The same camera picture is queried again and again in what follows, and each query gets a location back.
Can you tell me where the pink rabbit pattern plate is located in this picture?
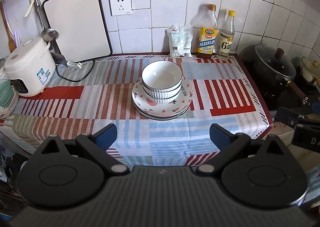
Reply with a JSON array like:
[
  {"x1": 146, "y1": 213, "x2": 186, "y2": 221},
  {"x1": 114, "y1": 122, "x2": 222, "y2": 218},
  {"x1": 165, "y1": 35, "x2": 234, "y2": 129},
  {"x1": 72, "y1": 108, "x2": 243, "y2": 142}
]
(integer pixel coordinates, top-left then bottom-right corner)
[{"x1": 132, "y1": 78, "x2": 193, "y2": 120}]

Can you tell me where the white ribbed bowl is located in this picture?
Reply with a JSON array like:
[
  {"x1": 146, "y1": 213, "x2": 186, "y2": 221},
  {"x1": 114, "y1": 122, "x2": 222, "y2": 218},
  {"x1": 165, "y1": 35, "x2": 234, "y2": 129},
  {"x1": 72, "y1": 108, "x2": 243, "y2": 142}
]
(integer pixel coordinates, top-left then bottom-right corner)
[
  {"x1": 142, "y1": 61, "x2": 183, "y2": 89},
  {"x1": 142, "y1": 79, "x2": 182, "y2": 99},
  {"x1": 143, "y1": 86, "x2": 181, "y2": 104}
]

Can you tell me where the teal egg pattern plate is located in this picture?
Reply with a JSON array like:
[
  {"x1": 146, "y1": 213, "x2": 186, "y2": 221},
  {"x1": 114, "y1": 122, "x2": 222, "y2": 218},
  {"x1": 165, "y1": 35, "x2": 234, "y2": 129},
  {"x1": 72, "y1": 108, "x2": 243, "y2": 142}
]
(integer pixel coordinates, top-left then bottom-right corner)
[{"x1": 0, "y1": 72, "x2": 19, "y2": 119}]

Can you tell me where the striped red blue table mat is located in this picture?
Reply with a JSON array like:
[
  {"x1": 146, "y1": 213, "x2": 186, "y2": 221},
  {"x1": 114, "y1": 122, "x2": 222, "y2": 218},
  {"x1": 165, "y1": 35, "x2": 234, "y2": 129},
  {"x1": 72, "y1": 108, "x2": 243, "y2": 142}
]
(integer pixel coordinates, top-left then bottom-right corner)
[{"x1": 1, "y1": 55, "x2": 272, "y2": 167}]

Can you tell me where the cream pot with lid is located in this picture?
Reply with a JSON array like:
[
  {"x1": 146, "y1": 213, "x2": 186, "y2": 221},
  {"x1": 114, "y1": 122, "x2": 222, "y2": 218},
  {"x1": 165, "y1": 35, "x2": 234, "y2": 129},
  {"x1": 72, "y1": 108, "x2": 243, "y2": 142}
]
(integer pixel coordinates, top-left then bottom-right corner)
[{"x1": 299, "y1": 57, "x2": 319, "y2": 85}]

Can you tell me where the black wok with glass lid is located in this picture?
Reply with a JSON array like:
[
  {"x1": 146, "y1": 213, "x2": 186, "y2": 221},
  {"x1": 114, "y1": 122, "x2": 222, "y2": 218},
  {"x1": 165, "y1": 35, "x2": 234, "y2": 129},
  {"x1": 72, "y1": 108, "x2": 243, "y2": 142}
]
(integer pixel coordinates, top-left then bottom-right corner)
[{"x1": 239, "y1": 43, "x2": 309, "y2": 110}]

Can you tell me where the white vinegar bottle yellow cap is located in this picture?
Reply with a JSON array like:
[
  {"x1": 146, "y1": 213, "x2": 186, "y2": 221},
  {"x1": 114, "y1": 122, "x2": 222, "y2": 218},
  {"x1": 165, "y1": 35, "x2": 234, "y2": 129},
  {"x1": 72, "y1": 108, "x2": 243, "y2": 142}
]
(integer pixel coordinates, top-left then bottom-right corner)
[{"x1": 216, "y1": 10, "x2": 235, "y2": 60}]

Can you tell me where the cooking wine bottle yellow label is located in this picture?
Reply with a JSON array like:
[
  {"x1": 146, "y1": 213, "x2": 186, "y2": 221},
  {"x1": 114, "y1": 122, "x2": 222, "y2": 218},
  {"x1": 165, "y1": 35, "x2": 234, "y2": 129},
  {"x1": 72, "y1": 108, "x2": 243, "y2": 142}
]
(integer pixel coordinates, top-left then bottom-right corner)
[{"x1": 196, "y1": 4, "x2": 218, "y2": 59}]

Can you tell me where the white plastic seasoning bag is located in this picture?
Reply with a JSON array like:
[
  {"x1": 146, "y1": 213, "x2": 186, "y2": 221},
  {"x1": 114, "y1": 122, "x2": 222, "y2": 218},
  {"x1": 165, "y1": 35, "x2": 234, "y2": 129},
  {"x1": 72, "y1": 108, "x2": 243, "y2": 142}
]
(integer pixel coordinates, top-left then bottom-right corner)
[{"x1": 166, "y1": 25, "x2": 193, "y2": 57}]

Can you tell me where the hanging metal ladle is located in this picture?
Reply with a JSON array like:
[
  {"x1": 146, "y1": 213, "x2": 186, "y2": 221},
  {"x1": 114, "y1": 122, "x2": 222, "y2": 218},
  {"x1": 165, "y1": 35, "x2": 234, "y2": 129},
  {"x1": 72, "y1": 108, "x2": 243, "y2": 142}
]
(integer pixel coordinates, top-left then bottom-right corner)
[{"x1": 34, "y1": 0, "x2": 59, "y2": 42}]

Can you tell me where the white cutting board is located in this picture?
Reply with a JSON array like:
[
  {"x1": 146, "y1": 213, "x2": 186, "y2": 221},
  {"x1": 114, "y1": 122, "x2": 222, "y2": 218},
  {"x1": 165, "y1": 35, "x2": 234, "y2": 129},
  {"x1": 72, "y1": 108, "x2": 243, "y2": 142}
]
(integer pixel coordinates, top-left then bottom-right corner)
[{"x1": 42, "y1": 0, "x2": 113, "y2": 63}]

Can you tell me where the black power cable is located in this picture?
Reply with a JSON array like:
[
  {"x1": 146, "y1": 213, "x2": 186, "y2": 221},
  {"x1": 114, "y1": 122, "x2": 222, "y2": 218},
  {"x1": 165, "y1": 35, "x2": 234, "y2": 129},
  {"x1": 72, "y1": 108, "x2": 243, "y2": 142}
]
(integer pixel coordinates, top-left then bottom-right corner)
[{"x1": 51, "y1": 0, "x2": 126, "y2": 83}]

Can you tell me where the white wall socket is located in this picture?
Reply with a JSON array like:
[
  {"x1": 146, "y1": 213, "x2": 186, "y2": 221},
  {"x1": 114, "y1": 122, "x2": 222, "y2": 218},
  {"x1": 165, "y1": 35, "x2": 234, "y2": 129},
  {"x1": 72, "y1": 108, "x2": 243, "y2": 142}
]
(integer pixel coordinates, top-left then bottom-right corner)
[{"x1": 109, "y1": 0, "x2": 132, "y2": 16}]

